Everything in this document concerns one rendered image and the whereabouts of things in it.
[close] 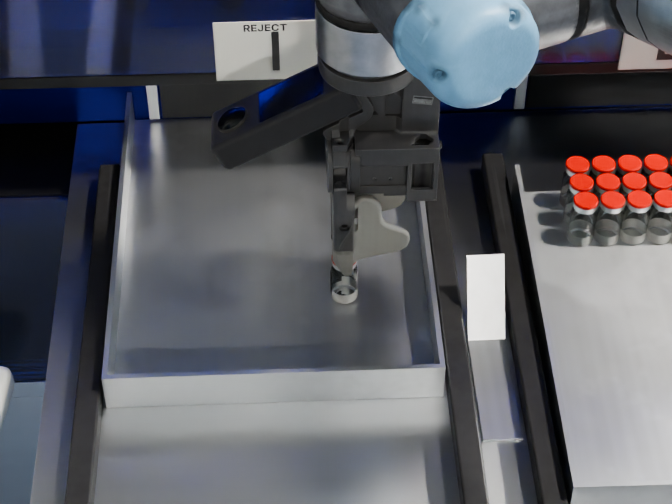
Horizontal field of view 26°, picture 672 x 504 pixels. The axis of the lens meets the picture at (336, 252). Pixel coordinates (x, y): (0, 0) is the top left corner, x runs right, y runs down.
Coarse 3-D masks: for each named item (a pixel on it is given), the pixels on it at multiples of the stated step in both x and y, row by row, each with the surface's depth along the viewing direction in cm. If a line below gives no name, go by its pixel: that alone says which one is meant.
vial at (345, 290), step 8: (336, 272) 117; (352, 272) 117; (336, 280) 117; (344, 280) 117; (352, 280) 118; (336, 288) 118; (344, 288) 118; (352, 288) 118; (336, 296) 119; (344, 296) 119; (352, 296) 119
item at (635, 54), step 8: (624, 40) 121; (632, 40) 121; (640, 40) 121; (624, 48) 122; (632, 48) 122; (640, 48) 122; (648, 48) 122; (656, 48) 122; (624, 56) 123; (632, 56) 123; (640, 56) 123; (648, 56) 123; (656, 56) 123; (624, 64) 123; (632, 64) 123; (640, 64) 123; (648, 64) 123; (656, 64) 123; (664, 64) 123
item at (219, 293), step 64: (128, 128) 130; (192, 128) 135; (320, 128) 135; (128, 192) 128; (192, 192) 129; (256, 192) 129; (320, 192) 129; (128, 256) 123; (192, 256) 123; (256, 256) 123; (320, 256) 123; (384, 256) 123; (128, 320) 118; (192, 320) 118; (256, 320) 118; (320, 320) 118; (384, 320) 118; (128, 384) 110; (192, 384) 110; (256, 384) 111; (320, 384) 111; (384, 384) 111
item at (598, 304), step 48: (528, 192) 129; (528, 240) 120; (528, 288) 121; (576, 288) 121; (624, 288) 121; (576, 336) 117; (624, 336) 117; (576, 384) 113; (624, 384) 113; (576, 432) 110; (624, 432) 110; (576, 480) 103; (624, 480) 107
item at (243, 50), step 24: (216, 24) 118; (240, 24) 119; (264, 24) 119; (288, 24) 119; (312, 24) 119; (216, 48) 120; (240, 48) 120; (264, 48) 120; (288, 48) 120; (312, 48) 121; (216, 72) 122; (240, 72) 122; (264, 72) 122; (288, 72) 122
